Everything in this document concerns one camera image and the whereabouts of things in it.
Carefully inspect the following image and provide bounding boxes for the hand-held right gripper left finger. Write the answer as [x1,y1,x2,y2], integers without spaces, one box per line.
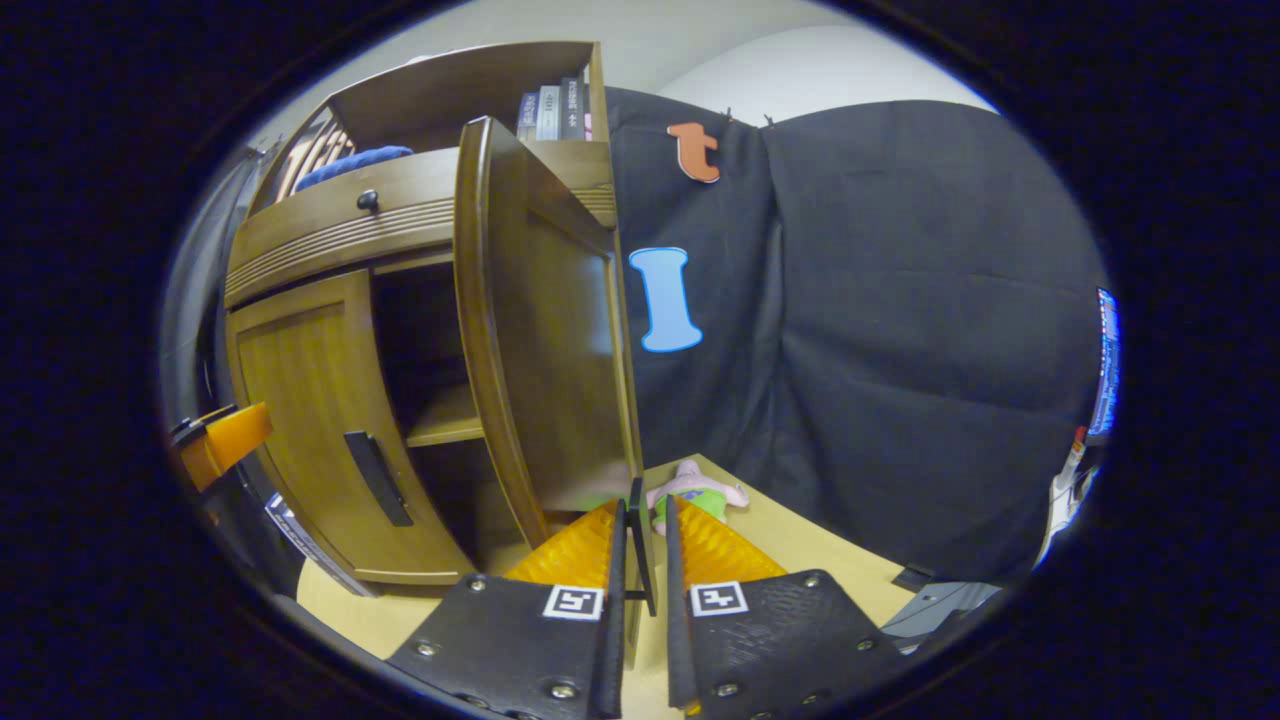
[385,498,629,720]

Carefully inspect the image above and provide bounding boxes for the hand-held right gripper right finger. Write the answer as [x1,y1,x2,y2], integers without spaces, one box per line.
[664,495,936,720]

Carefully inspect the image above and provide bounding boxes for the wooden shoe cabinet door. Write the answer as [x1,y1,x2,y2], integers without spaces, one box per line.
[455,115,661,669]
[225,268,476,588]

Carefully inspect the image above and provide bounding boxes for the wooden double-door shoe cabinet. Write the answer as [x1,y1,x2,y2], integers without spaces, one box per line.
[222,40,646,601]

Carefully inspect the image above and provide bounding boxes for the pink star plush toy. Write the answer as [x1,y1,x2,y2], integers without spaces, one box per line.
[647,460,750,537]

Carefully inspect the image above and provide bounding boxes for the wooden drawer with black knob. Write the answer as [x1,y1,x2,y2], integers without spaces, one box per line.
[225,138,616,309]

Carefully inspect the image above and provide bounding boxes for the grey object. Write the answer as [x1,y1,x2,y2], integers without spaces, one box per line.
[880,580,1004,641]

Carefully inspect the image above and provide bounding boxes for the blue folded towel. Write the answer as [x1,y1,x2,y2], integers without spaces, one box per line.
[295,146,414,191]

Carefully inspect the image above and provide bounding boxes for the white object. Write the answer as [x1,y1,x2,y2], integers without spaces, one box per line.
[1040,430,1101,566]

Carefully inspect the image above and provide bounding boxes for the computer screen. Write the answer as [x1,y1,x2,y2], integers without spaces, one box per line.
[1088,288,1121,438]

